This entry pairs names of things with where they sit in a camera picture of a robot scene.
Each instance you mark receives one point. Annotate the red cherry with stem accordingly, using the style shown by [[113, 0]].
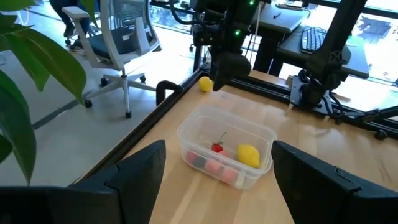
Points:
[[217, 147]]

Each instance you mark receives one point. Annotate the clear plastic tupperware container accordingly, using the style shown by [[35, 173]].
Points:
[[202, 112]]

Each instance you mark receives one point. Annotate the dark blackberry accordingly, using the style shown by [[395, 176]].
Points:
[[199, 161]]

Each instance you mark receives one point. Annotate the yellow lemon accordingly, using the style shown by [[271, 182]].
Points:
[[248, 155], [205, 84]]

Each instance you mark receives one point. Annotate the black keyboard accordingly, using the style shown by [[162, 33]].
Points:
[[312, 39]]

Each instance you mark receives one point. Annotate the green potted plant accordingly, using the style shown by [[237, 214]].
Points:
[[56, 65]]

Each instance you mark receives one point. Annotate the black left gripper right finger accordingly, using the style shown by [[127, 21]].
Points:
[[311, 186]]

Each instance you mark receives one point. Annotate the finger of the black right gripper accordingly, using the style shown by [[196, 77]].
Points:
[[241, 66], [222, 71]]

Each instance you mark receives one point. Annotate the white mesh office chair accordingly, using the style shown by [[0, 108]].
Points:
[[115, 46]]

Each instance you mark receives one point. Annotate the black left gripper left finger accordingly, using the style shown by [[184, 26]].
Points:
[[140, 180]]

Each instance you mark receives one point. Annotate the person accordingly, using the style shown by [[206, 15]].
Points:
[[62, 6]]

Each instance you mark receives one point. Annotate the black frame clamp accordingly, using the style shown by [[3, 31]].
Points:
[[164, 85]]

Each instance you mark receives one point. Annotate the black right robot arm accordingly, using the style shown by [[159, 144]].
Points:
[[335, 37]]

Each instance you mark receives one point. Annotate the black office desk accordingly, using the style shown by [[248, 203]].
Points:
[[280, 21], [357, 67]]

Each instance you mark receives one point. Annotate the pink raspberry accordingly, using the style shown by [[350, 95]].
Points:
[[191, 156], [229, 175], [213, 166]]

